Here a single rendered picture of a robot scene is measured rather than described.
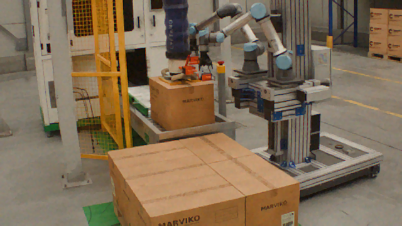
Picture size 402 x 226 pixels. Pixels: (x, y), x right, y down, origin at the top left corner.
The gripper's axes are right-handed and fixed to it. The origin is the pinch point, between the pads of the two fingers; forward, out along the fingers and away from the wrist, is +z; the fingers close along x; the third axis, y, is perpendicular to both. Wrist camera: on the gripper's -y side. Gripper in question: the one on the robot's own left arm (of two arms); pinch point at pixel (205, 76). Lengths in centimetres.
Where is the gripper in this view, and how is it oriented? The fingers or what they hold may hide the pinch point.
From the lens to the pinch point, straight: 358.8
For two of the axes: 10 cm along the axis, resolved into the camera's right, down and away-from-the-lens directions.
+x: -9.2, 1.3, -3.6
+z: 0.3, 9.6, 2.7
